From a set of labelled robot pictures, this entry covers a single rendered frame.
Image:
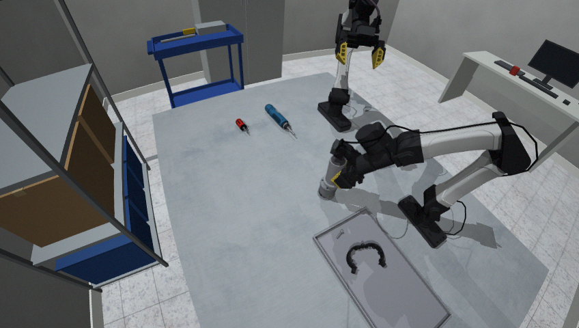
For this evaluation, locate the blue screwdriver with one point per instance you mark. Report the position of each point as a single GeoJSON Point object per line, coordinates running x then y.
{"type": "Point", "coordinates": [282, 122]}

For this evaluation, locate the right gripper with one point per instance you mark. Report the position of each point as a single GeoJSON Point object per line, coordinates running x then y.
{"type": "Point", "coordinates": [352, 40]}

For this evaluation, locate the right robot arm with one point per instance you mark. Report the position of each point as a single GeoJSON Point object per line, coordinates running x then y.
{"type": "Point", "coordinates": [358, 10]}

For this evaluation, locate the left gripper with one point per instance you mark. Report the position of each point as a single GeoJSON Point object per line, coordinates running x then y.
{"type": "Point", "coordinates": [347, 177]}

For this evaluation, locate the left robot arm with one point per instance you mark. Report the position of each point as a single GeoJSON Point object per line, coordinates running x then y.
{"type": "Point", "coordinates": [411, 148]}

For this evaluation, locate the red screwdriver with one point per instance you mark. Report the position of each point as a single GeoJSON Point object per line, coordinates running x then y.
{"type": "Point", "coordinates": [241, 125]}

